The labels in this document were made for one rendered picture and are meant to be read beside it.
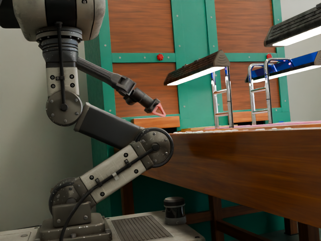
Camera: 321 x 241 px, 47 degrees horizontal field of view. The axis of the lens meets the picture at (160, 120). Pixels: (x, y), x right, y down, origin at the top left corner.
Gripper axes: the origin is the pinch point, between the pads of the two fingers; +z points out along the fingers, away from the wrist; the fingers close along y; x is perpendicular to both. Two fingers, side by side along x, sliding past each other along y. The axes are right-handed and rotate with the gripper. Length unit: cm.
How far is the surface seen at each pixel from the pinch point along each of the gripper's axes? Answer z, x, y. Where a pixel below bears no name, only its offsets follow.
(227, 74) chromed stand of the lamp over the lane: 12.3, -33.8, -13.4
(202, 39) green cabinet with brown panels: 3, -70, 43
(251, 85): 33, -46, 2
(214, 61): -3.2, -22.9, -35.6
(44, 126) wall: -44, 32, 127
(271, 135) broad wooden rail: -4, 19, -109
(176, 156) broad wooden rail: -1, 24, -55
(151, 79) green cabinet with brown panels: -9, -26, 43
